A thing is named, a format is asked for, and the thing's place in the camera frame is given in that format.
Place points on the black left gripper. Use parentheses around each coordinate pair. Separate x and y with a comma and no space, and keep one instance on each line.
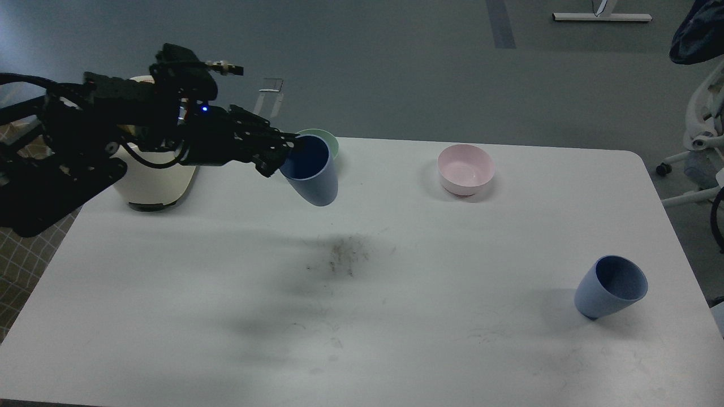
(214,136)

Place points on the blue cup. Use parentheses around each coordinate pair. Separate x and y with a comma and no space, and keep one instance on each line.
(612,284)
(310,170)

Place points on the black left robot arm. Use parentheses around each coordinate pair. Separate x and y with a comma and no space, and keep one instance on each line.
(68,154)

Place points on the green bowl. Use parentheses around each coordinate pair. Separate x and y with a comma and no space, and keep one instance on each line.
(327,137)

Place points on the cream white toaster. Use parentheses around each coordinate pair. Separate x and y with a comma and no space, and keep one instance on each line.
(145,189)

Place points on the pink bowl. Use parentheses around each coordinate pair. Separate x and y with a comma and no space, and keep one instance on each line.
(465,170)

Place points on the white desk foot bar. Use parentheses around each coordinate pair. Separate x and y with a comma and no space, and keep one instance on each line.
(604,12)

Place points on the white office chair base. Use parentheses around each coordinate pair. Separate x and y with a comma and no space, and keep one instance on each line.
(702,142)

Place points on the dark blue cloth on chair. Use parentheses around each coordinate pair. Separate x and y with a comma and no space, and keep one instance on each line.
(699,38)

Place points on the metal floor bracket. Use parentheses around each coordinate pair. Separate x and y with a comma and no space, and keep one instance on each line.
(270,97)

